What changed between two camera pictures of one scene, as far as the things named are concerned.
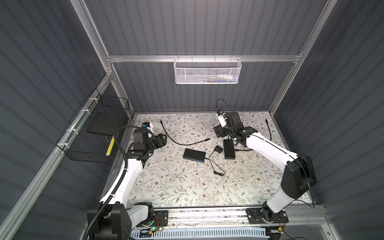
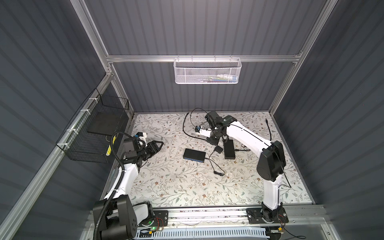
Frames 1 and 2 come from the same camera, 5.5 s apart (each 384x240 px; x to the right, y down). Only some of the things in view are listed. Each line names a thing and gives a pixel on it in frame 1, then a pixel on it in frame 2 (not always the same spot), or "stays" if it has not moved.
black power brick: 194,155 stays
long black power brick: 229,150 stays
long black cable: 201,141 → 202,138
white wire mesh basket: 207,71 stays
